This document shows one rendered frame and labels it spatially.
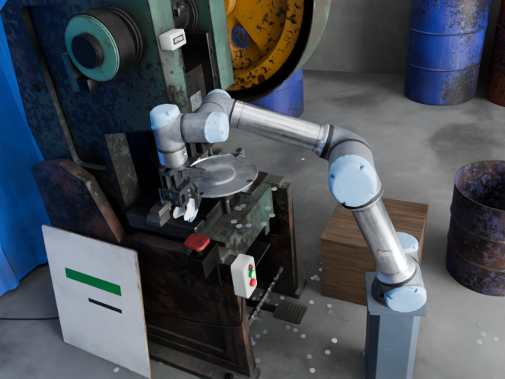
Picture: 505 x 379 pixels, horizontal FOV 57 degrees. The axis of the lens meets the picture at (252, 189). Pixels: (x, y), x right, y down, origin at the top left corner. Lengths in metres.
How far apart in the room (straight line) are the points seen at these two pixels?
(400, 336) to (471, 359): 0.48
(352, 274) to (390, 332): 0.49
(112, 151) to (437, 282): 1.59
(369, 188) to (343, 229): 0.94
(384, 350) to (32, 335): 1.60
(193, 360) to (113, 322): 0.37
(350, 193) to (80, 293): 1.31
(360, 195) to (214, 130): 0.39
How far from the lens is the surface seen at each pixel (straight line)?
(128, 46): 1.32
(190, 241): 1.44
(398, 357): 1.81
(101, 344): 2.19
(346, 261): 2.08
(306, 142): 1.28
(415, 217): 2.19
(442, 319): 2.24
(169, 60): 1.39
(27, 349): 2.45
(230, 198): 1.70
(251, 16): 1.82
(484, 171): 2.44
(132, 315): 1.94
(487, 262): 2.27
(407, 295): 1.40
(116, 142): 1.69
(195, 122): 1.17
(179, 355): 2.10
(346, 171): 1.14
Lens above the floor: 1.64
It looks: 33 degrees down
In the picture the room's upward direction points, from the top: 7 degrees counter-clockwise
